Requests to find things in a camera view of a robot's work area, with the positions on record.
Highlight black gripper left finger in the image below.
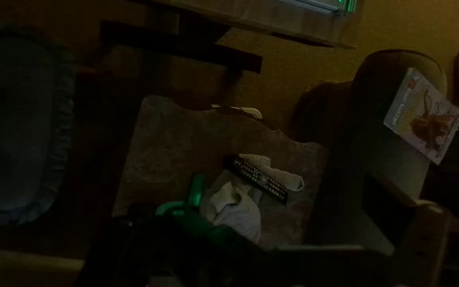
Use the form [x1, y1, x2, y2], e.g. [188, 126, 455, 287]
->
[154, 173, 258, 256]

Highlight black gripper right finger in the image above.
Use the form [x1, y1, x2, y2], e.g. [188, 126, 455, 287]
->
[387, 204, 454, 287]

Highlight black marker pen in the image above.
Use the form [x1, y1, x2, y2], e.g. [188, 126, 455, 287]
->
[221, 153, 290, 205]

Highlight brown armchair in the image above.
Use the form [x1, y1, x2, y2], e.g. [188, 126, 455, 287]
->
[291, 47, 459, 256]

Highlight white book with picture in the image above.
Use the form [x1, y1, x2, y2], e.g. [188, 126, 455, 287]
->
[382, 67, 459, 165]

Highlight dark wooden side table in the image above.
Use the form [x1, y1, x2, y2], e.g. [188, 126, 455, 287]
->
[76, 17, 264, 108]

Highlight blue ruffled cushion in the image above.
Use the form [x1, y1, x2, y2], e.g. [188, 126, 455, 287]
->
[0, 28, 78, 228]

